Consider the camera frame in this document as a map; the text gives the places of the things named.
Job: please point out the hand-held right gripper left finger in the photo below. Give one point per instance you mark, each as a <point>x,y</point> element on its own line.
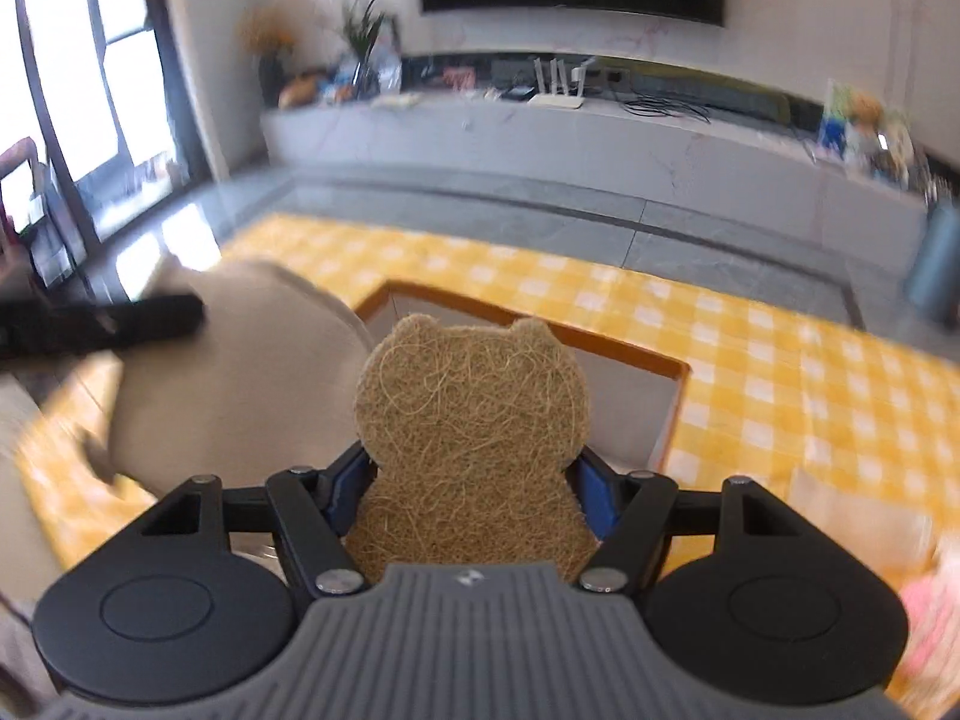
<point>346,489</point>

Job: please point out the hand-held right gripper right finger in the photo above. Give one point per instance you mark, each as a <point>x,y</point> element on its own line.
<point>600,495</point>

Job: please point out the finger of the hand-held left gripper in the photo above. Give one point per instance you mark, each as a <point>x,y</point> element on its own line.
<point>150,321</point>

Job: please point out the white box orange rim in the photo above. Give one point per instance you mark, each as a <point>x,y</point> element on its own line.
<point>637,420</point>

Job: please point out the beige cloth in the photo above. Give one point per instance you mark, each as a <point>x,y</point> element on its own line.
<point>247,390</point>

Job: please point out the bear shaped loofah sponge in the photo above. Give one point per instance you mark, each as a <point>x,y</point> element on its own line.
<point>465,427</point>

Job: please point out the yellow checked table cover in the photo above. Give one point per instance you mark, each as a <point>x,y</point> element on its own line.
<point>750,390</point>

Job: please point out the glass sliding door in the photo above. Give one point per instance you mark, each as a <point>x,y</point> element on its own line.
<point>90,90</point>

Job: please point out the clear plastic bag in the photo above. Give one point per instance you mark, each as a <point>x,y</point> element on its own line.
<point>855,514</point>

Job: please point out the golden brown ornament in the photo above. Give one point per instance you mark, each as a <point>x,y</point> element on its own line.
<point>298,91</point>

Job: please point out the dark vase with yellow flowers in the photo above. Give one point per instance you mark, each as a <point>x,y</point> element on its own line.
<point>268,67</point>

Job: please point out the blue snack packets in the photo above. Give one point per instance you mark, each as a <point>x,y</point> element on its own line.
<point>336,84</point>

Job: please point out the papers on console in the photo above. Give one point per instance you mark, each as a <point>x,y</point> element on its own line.
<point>396,100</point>

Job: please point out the white marble television console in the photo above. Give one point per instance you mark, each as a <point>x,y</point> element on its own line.
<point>600,157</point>

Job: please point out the pink fluffy cloth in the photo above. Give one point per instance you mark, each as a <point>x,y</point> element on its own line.
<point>930,615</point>

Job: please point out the green plant in glass vase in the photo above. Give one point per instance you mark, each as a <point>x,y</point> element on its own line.
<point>367,30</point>

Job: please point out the pink card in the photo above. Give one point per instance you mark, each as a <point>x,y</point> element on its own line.
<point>459,79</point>

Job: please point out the white router with antennas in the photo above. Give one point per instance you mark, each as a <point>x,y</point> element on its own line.
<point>559,97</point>

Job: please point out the grey blue trash can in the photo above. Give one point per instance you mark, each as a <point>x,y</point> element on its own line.
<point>937,262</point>

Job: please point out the brown teddy bear bouquet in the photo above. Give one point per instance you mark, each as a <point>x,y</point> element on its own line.
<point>864,124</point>

